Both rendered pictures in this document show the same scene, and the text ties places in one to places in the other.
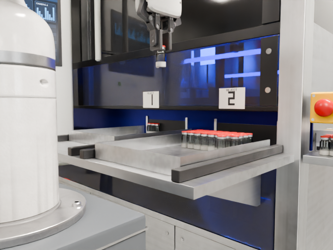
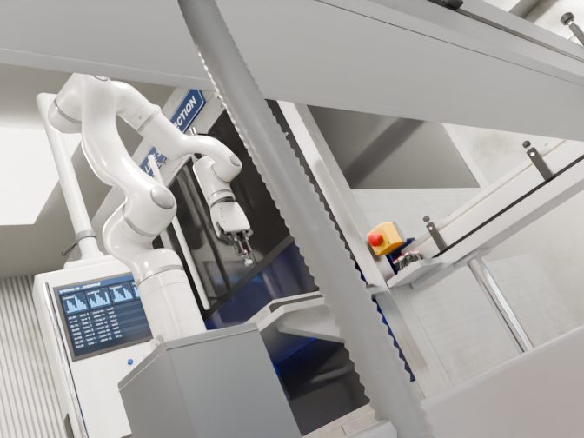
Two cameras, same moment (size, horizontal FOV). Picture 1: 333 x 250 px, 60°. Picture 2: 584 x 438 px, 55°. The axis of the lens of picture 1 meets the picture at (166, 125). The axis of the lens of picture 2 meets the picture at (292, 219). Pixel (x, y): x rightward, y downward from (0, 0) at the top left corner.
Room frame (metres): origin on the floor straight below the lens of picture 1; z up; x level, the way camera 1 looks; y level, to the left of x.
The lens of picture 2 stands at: (-0.93, -0.13, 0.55)
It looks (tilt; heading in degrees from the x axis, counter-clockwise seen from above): 21 degrees up; 359
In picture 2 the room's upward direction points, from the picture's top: 25 degrees counter-clockwise
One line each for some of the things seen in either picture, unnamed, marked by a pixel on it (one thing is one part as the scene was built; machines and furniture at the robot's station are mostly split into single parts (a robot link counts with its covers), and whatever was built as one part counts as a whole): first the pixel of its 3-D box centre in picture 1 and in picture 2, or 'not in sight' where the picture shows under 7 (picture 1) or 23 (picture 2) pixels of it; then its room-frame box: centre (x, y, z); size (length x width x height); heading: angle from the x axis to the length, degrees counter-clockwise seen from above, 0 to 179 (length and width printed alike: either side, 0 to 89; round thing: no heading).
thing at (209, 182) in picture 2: not in sight; (212, 178); (0.63, 0.01, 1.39); 0.09 x 0.08 x 0.13; 56
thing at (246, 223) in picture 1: (81, 158); (228, 435); (1.43, 0.43, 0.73); 1.98 x 0.01 x 0.25; 46
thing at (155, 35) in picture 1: (151, 32); (234, 245); (0.61, 0.03, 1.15); 0.03 x 0.03 x 0.07; 46
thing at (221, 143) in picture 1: (221, 144); not in sight; (0.69, -0.13, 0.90); 0.02 x 0.02 x 0.05
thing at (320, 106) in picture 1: (325, 107); (376, 239); (0.65, -0.36, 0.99); 0.04 x 0.04 x 0.04; 46
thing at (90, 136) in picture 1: (132, 134); not in sight; (1.00, 0.12, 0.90); 0.34 x 0.26 x 0.04; 136
